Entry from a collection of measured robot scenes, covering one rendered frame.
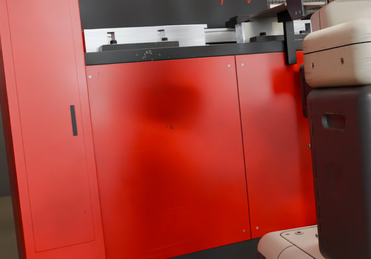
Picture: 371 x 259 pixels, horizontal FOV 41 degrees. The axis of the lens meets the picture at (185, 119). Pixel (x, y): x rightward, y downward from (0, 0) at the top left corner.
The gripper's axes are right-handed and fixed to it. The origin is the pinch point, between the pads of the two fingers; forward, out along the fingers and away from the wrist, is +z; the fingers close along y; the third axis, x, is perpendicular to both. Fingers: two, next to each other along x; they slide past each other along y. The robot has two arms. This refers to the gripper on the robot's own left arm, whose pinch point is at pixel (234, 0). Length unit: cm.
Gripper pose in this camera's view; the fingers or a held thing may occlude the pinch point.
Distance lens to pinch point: 172.3
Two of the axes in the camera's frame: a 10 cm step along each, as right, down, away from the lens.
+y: -9.7, 1.1, -2.0
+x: 2.3, 4.8, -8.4
